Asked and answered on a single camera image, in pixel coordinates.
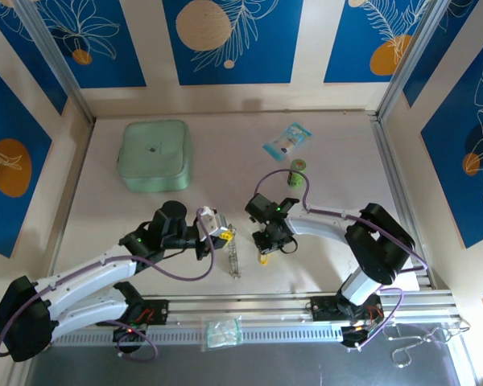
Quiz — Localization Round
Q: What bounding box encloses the clear plastic zip bag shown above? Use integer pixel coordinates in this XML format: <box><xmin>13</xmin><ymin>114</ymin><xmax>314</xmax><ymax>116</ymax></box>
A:
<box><xmin>224</xmin><ymin>225</ymin><xmax>243</xmax><ymax>279</ymax></box>

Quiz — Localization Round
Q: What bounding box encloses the green cylindrical bottle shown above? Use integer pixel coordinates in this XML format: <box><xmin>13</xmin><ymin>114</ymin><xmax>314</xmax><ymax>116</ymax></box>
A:
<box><xmin>286</xmin><ymin>158</ymin><xmax>308</xmax><ymax>189</ymax></box>

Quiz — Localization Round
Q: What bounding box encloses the blue wet wipes packet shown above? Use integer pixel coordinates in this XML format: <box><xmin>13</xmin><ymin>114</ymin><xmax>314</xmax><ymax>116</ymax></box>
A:
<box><xmin>262</xmin><ymin>121</ymin><xmax>313</xmax><ymax>162</ymax></box>

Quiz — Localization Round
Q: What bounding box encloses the mint green zip pouch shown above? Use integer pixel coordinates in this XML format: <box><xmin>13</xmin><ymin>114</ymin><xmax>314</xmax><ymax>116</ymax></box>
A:
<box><xmin>116</xmin><ymin>119</ymin><xmax>194</xmax><ymax>194</ymax></box>

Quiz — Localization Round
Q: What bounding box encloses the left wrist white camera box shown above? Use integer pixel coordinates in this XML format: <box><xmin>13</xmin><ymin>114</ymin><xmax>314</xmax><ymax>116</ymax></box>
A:
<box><xmin>196</xmin><ymin>206</ymin><xmax>229</xmax><ymax>242</ymax></box>

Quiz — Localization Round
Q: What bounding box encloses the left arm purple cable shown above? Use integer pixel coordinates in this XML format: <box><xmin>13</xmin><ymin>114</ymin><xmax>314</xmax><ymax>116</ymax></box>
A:
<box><xmin>0</xmin><ymin>208</ymin><xmax>217</xmax><ymax>363</ymax></box>

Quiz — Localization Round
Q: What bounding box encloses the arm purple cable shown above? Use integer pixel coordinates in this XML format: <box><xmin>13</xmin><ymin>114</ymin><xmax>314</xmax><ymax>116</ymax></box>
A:
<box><xmin>253</xmin><ymin>169</ymin><xmax>430</xmax><ymax>353</ymax></box>
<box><xmin>0</xmin><ymin>208</ymin><xmax>217</xmax><ymax>363</ymax></box>

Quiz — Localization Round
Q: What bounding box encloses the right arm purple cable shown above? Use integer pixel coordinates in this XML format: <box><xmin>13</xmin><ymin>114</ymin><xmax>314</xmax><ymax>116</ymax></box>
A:
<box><xmin>253</xmin><ymin>169</ymin><xmax>430</xmax><ymax>353</ymax></box>

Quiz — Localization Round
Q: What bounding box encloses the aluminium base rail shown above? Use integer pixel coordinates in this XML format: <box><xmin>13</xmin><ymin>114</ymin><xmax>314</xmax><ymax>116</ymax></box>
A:
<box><xmin>43</xmin><ymin>294</ymin><xmax>464</xmax><ymax>327</ymax></box>

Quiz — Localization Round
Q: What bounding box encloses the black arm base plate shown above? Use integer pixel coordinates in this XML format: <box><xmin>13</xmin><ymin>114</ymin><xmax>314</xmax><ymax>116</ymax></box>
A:
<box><xmin>310</xmin><ymin>296</ymin><xmax>383</xmax><ymax>322</ymax></box>
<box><xmin>120</xmin><ymin>299</ymin><xmax>171</xmax><ymax>326</ymax></box>

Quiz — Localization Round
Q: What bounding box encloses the grey slotted cable duct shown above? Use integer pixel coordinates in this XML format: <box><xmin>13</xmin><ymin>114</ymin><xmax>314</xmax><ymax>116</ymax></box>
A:
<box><xmin>56</xmin><ymin>324</ymin><xmax>347</xmax><ymax>347</ymax></box>

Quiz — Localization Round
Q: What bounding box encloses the black controller board with wires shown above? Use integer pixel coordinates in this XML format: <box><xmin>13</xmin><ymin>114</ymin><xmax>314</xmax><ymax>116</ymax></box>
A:
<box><xmin>111</xmin><ymin>324</ymin><xmax>148</xmax><ymax>347</ymax></box>
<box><xmin>341</xmin><ymin>309</ymin><xmax>383</xmax><ymax>349</ymax></box>

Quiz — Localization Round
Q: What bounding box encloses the aluminium side rail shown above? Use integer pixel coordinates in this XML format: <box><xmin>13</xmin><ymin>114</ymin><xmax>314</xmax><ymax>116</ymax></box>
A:
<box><xmin>369</xmin><ymin>113</ymin><xmax>438</xmax><ymax>290</ymax></box>

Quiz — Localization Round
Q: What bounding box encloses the thin white wire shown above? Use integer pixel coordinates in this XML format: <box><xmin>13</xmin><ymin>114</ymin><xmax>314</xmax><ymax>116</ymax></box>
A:
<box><xmin>380</xmin><ymin>317</ymin><xmax>472</xmax><ymax>369</ymax></box>

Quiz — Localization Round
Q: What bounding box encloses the aluminium corner post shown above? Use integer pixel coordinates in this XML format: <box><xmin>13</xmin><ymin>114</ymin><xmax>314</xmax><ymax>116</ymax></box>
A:
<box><xmin>14</xmin><ymin>0</ymin><xmax>97</xmax><ymax>124</ymax></box>
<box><xmin>376</xmin><ymin>0</ymin><xmax>448</xmax><ymax>124</ymax></box>

